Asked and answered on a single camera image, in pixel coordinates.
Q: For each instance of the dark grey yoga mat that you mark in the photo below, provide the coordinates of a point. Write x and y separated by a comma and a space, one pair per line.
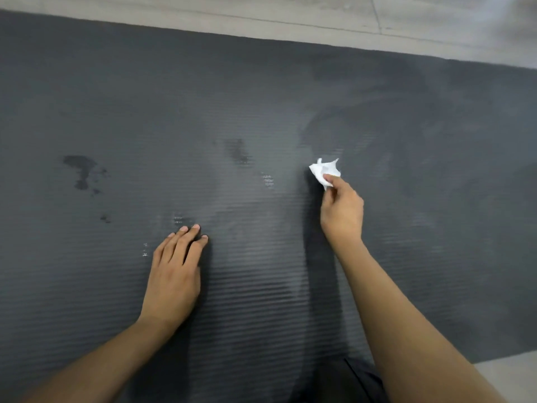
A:
126, 100

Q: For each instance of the person's left hand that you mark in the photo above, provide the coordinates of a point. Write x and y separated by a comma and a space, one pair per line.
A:
172, 281

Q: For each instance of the person's right forearm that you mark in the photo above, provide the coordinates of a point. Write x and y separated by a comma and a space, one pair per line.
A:
411, 331

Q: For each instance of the person's right hand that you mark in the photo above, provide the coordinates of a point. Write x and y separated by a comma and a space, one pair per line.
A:
342, 214

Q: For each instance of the white wipe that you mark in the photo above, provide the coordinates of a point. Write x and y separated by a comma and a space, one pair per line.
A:
325, 167

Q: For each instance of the person's left forearm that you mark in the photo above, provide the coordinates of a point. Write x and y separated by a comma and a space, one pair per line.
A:
105, 365

